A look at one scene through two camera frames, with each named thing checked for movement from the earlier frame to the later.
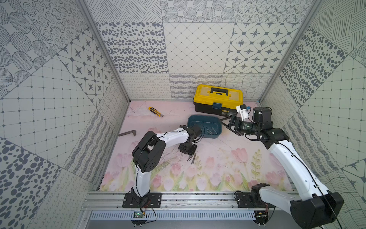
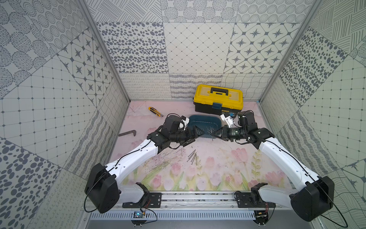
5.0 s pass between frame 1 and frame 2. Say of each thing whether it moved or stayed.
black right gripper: moved
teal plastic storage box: stayed
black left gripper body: moved
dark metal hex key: stayed
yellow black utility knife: stayed
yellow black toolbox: stayed
